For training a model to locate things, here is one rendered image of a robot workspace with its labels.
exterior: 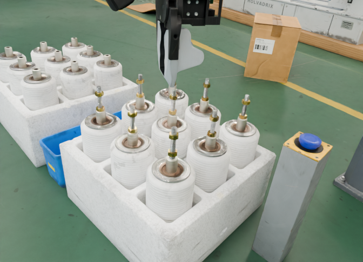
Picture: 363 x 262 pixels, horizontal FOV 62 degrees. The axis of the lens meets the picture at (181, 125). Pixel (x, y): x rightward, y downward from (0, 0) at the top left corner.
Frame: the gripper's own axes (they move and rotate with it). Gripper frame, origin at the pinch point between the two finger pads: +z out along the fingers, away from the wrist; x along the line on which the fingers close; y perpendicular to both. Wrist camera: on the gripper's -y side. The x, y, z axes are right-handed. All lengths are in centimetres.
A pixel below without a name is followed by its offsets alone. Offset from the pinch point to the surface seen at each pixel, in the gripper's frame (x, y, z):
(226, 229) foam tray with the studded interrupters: -0.8, 16.0, 39.9
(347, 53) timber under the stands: 128, 167, 41
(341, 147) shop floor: 29, 78, 45
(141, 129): 20.6, -0.9, 22.6
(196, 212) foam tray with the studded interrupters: -6.0, 5.6, 26.2
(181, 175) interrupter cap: -3.5, 2.8, 18.7
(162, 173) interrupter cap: -1.9, -0.5, 18.7
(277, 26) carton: 93, 81, 14
